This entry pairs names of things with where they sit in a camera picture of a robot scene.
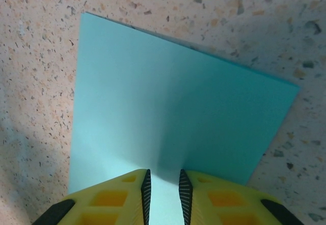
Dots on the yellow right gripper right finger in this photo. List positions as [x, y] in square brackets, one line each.
[224, 202]

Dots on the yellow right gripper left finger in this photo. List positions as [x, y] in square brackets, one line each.
[107, 199]

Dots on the light blue paper sheet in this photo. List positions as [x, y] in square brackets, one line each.
[152, 95]

